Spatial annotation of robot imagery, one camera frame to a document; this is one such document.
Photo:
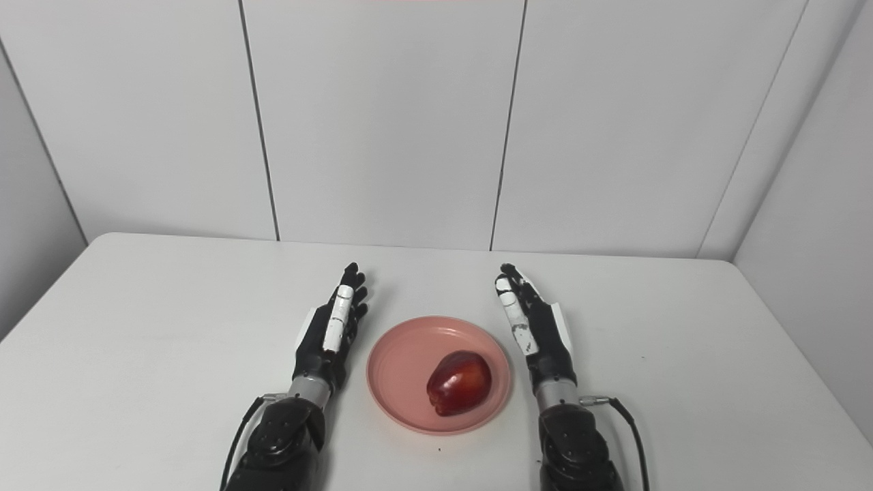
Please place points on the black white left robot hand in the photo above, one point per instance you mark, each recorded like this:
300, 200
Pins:
331, 334

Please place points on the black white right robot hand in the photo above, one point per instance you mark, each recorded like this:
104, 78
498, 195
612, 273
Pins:
539, 334

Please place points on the pink round plate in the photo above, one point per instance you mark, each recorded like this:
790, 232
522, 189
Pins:
409, 368

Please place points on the red apple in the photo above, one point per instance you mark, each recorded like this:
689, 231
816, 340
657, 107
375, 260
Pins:
460, 383

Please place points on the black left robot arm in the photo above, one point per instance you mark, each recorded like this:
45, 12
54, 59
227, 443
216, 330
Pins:
283, 443

